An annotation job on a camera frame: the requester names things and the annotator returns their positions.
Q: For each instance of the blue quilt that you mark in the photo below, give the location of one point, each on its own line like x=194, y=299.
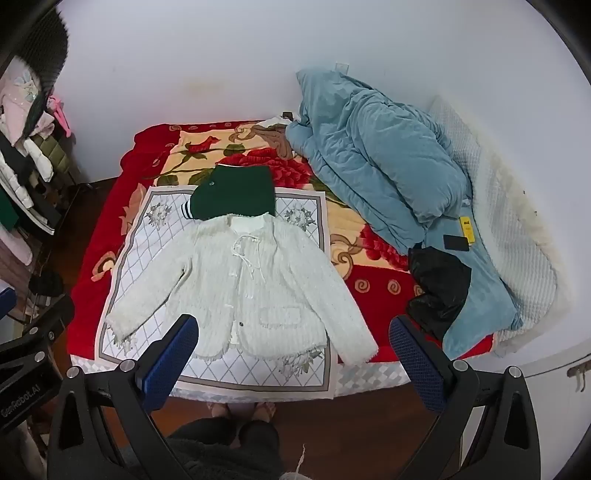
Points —
x=378, y=152

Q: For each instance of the black cloth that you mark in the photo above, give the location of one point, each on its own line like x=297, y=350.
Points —
x=438, y=286

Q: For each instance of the wall socket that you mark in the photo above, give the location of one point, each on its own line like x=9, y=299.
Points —
x=341, y=67

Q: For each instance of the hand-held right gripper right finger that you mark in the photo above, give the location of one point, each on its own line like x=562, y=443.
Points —
x=411, y=355

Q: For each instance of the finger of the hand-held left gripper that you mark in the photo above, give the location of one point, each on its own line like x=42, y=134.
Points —
x=7, y=302
x=46, y=318

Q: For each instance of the green hanging garment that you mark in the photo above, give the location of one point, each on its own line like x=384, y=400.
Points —
x=5, y=210

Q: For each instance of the white puffer jacket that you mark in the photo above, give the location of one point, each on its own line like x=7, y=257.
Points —
x=37, y=161

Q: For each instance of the dark green sweater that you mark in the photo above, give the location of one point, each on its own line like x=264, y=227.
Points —
x=235, y=191

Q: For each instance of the pink hanger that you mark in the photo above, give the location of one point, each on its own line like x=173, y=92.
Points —
x=62, y=115

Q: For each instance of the white cloth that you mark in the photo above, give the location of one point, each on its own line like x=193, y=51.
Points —
x=272, y=122

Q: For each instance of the red floral blanket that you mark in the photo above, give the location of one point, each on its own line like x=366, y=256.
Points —
x=383, y=290

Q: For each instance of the person's legs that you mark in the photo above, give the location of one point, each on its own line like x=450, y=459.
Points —
x=221, y=443

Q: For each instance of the metal clothes rack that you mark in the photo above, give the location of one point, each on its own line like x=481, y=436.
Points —
x=74, y=184

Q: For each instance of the olive quilted jacket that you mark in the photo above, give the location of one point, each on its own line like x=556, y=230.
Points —
x=48, y=150

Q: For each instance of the white fuzzy jacket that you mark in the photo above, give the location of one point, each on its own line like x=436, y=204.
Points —
x=258, y=286

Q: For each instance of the white flower-print quilted mat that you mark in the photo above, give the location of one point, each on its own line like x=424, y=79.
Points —
x=152, y=240

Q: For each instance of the white textured pillow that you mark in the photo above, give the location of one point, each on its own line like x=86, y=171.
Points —
x=512, y=230

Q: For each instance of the checkered bed sheet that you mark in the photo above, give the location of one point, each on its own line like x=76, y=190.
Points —
x=369, y=376

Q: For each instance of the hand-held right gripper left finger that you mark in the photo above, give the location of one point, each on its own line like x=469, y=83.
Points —
x=168, y=355

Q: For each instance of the yellow tag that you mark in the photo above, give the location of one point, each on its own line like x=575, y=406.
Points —
x=467, y=228

